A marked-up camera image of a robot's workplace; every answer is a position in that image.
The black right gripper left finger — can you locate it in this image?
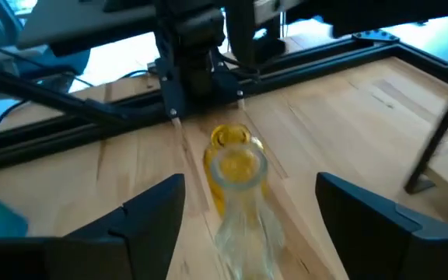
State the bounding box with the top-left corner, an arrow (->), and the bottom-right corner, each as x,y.
0,173 -> 187,280

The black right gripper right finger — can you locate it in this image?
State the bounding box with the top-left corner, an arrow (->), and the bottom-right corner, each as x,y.
315,172 -> 448,280

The clear conical glass vase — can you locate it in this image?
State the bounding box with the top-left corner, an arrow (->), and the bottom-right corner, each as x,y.
209,145 -> 286,280

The yellow ribbed glass vase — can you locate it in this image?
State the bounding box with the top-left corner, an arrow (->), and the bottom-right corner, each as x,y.
203,124 -> 271,219

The grey desk top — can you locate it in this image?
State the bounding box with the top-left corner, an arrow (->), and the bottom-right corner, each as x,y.
16,0 -> 159,51

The black metal shelf frame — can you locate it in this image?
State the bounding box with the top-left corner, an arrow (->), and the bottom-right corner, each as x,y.
404,89 -> 448,195

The black aluminium table frame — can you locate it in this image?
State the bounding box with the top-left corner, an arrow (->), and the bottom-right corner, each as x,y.
0,0 -> 448,176

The thin black floor cable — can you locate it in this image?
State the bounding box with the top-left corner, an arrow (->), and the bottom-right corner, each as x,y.
0,99 -> 30,135

